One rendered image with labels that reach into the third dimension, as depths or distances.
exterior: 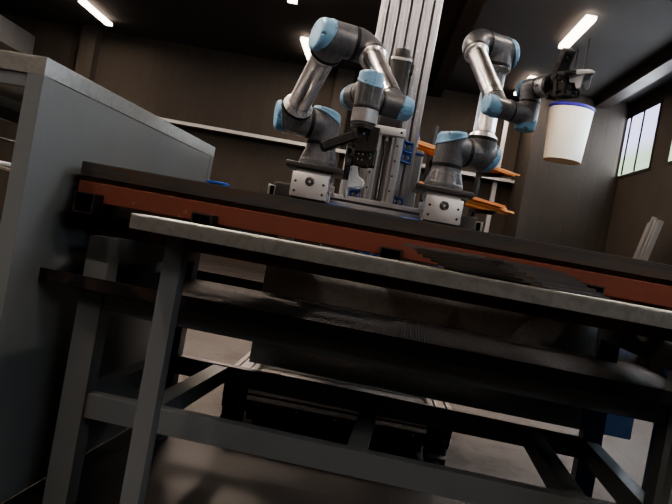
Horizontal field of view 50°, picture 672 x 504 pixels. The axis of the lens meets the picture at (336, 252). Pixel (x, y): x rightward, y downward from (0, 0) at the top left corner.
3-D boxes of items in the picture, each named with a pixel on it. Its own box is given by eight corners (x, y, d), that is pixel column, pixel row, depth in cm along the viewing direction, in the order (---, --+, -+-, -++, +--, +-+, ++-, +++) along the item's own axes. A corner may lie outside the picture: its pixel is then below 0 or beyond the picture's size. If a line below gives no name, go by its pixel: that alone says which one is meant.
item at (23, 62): (44, 75, 156) (47, 57, 156) (-200, 35, 163) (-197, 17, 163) (213, 157, 285) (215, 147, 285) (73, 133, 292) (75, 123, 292)
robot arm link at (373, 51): (373, 59, 255) (405, 132, 219) (345, 51, 251) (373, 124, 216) (386, 29, 249) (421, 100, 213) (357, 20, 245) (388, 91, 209)
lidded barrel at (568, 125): (590, 162, 902) (601, 106, 901) (544, 154, 905) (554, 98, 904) (577, 167, 961) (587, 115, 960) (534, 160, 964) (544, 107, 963)
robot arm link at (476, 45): (463, 15, 274) (497, 98, 244) (487, 23, 278) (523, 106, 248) (448, 40, 282) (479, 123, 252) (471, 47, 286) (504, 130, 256)
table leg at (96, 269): (64, 510, 175) (112, 238, 174) (41, 504, 175) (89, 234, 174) (76, 501, 181) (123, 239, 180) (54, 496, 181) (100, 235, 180)
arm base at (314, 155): (300, 166, 287) (304, 142, 287) (337, 173, 286) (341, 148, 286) (296, 161, 272) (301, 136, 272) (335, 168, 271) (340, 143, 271)
